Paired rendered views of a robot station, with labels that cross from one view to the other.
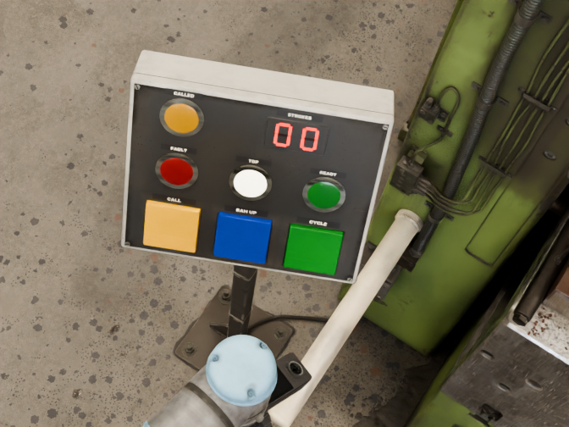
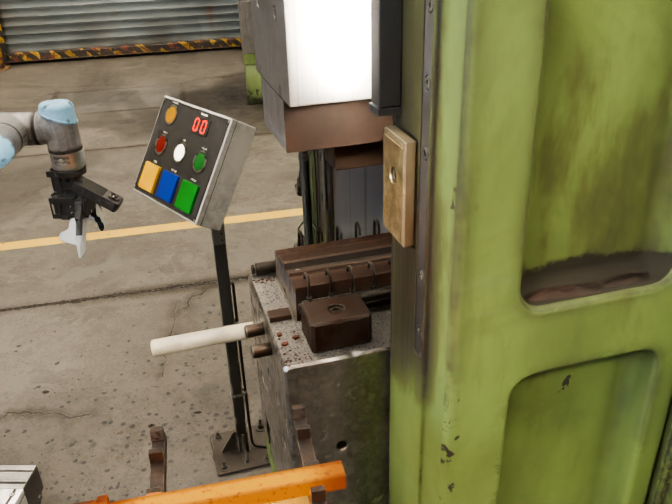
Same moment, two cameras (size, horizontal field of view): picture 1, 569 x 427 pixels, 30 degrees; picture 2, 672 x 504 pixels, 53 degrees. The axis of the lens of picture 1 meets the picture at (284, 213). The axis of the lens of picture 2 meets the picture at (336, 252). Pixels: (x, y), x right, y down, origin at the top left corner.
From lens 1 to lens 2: 1.72 m
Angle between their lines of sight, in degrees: 51
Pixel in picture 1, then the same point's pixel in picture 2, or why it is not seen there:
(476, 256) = not seen: hidden behind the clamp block
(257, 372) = (55, 103)
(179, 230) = (149, 177)
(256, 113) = (192, 113)
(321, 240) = (190, 188)
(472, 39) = not seen: hidden behind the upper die
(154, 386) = (185, 443)
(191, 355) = (216, 440)
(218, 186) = (170, 154)
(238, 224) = (167, 176)
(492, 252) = not seen: hidden behind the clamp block
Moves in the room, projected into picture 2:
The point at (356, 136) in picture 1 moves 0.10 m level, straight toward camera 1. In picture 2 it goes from (218, 127) to (180, 134)
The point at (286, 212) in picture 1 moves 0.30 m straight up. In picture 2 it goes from (185, 172) to (169, 53)
